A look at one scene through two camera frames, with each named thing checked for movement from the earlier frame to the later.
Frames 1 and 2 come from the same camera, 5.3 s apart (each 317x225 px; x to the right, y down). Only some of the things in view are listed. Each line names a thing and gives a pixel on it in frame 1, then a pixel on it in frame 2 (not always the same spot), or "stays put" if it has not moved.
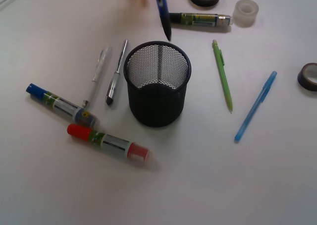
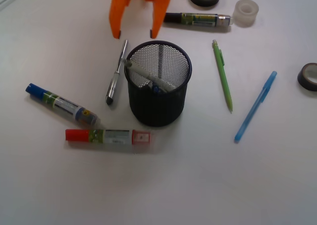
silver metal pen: [112, 89] stays put
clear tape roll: [244, 13] stays put
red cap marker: [109, 142] → [131, 137]
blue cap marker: [81, 114] stays put
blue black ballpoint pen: [162, 2] → [155, 88]
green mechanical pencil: [219, 57] stays put
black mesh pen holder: [156, 73] stays put
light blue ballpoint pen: [255, 108] stays put
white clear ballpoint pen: [100, 64] → [152, 77]
